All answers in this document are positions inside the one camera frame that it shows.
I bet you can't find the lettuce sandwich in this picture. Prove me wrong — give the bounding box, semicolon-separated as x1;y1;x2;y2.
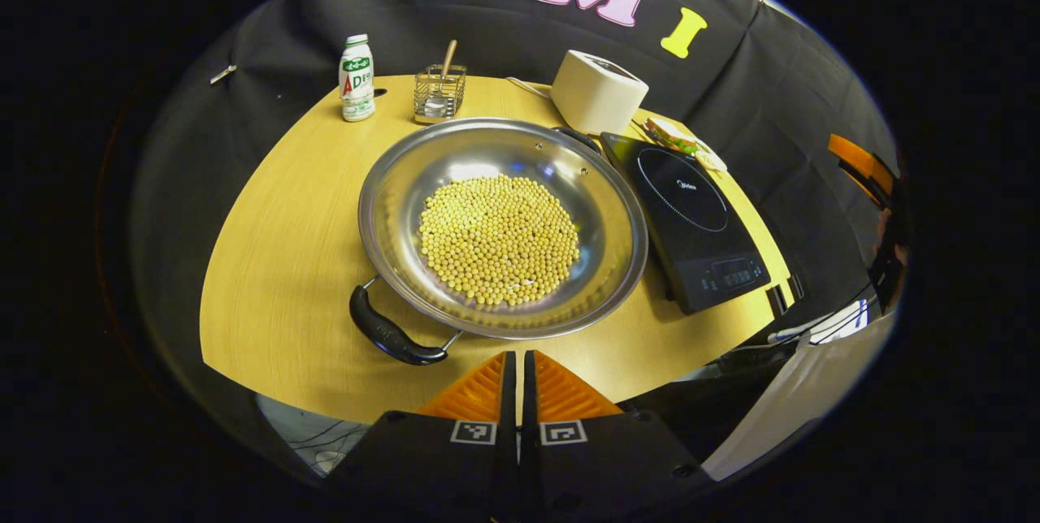
644;118;700;157

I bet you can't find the white toaster cable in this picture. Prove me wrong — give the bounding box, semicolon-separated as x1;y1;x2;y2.
505;76;555;100

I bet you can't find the black backdrop cloth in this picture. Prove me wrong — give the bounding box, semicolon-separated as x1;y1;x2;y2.
126;0;899;426

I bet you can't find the wooden handled utensil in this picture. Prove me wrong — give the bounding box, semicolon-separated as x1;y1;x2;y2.
435;40;458;114

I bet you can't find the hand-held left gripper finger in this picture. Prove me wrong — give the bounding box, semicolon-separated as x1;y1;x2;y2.
325;350;518;523
520;350;720;523

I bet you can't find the wire mesh utensil basket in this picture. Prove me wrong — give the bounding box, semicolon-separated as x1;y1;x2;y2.
413;64;468;125

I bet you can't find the pile of yellow soybeans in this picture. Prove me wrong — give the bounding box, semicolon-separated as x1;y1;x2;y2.
417;174;582;309

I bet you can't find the black induction cooktop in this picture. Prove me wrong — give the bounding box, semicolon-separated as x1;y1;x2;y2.
600;132;773;315

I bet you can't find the white drink bottle green label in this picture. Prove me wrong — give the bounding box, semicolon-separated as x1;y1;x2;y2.
339;34;377;123

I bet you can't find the white toaster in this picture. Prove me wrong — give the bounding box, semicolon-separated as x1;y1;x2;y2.
550;50;650;136

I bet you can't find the stainless steel pot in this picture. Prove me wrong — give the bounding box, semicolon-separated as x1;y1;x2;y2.
349;117;651;367

